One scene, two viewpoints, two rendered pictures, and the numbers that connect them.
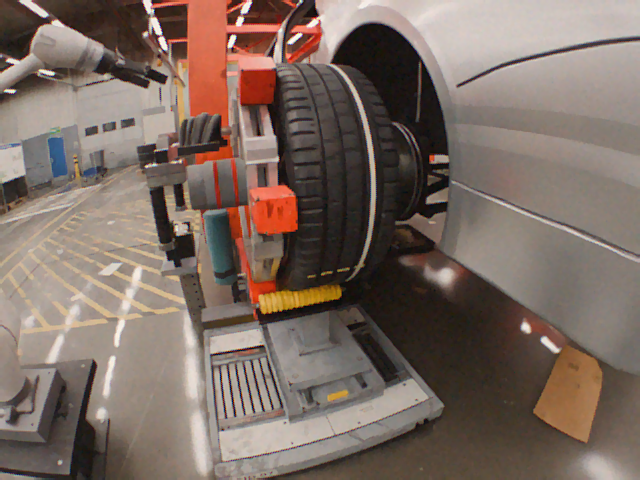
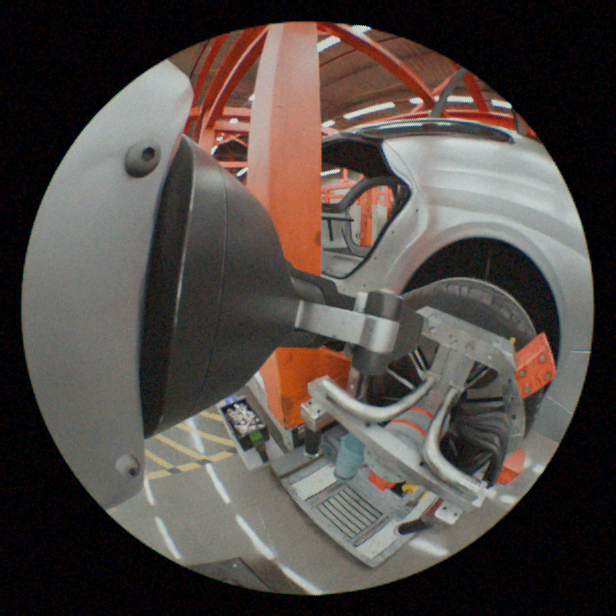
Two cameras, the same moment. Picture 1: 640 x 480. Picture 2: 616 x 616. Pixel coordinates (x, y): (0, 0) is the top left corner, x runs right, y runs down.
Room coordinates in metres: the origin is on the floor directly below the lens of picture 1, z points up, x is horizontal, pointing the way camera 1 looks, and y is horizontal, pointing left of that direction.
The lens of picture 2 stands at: (0.66, 0.56, 1.27)
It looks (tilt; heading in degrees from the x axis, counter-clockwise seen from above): 23 degrees down; 344
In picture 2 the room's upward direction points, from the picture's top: straight up
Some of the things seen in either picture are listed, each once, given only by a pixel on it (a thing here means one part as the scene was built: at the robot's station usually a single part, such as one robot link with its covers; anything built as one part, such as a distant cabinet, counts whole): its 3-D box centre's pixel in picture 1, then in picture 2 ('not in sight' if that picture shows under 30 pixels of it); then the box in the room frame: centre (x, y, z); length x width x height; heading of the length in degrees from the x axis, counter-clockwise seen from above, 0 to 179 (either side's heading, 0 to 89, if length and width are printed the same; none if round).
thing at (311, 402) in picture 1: (315, 358); (391, 477); (0.86, 0.03, 0.13); 0.50 x 0.36 x 0.10; 19
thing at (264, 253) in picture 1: (250, 180); (425, 420); (0.83, 0.20, 0.85); 0.54 x 0.07 x 0.54; 19
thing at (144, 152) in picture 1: (159, 152); not in sight; (8.19, 4.77, 0.55); 1.40 x 0.80 x 1.09; 110
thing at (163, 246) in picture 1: (161, 216); (416, 525); (0.59, 0.36, 0.83); 0.04 x 0.04 x 0.16
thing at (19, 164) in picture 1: (13, 174); not in sight; (5.30, 8.46, 0.98); 1.50 x 0.50 x 1.95; 22
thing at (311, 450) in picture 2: (178, 188); (312, 438); (0.91, 0.47, 0.83); 0.04 x 0.04 x 0.16
